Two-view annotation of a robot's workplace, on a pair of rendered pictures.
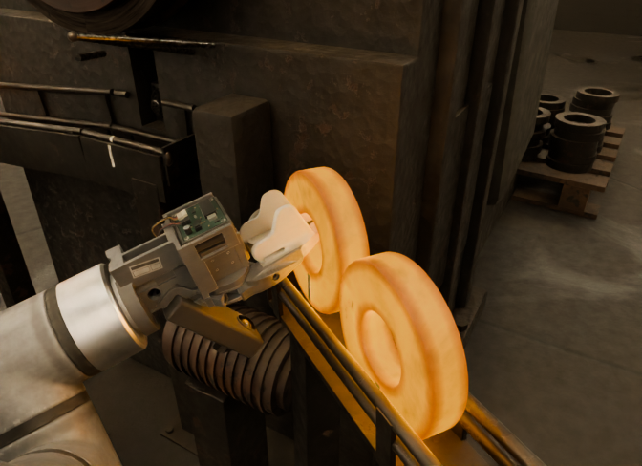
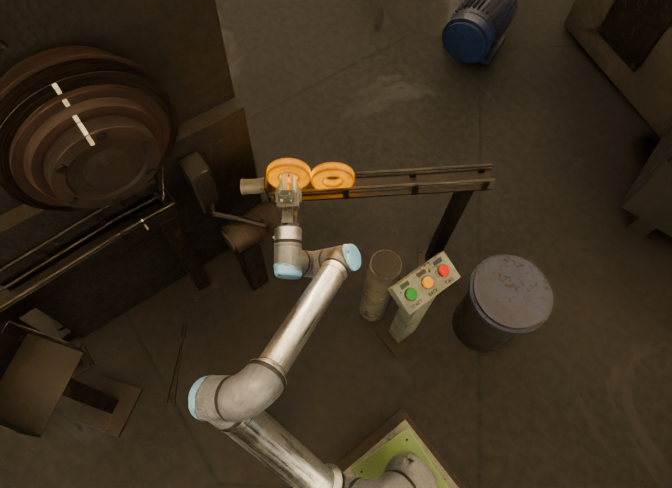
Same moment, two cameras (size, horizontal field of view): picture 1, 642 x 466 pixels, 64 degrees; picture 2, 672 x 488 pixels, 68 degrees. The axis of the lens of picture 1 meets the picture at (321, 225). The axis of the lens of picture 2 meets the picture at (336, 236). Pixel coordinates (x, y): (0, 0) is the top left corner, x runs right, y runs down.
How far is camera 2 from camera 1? 145 cm
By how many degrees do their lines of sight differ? 54
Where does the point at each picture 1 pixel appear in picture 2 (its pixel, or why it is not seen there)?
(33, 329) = (295, 246)
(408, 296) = (340, 168)
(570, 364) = (259, 122)
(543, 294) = not seen: hidden behind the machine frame
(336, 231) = (305, 170)
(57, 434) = (311, 255)
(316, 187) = (292, 165)
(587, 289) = not seen: hidden behind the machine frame
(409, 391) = (346, 182)
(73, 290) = (289, 234)
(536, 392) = (264, 145)
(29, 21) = (20, 223)
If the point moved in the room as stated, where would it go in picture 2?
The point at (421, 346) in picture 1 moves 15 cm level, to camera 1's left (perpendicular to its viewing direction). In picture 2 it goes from (348, 173) to (331, 208)
